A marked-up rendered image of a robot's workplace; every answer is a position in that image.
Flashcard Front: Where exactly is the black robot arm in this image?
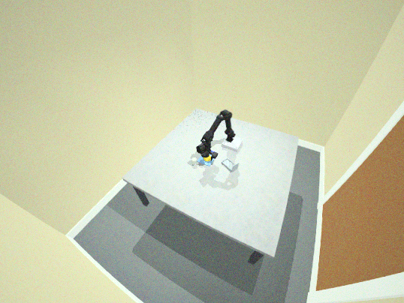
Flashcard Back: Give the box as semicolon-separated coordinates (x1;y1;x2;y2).
196;109;236;158

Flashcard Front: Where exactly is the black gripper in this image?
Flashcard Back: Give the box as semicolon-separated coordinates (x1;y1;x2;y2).
205;147;218;160

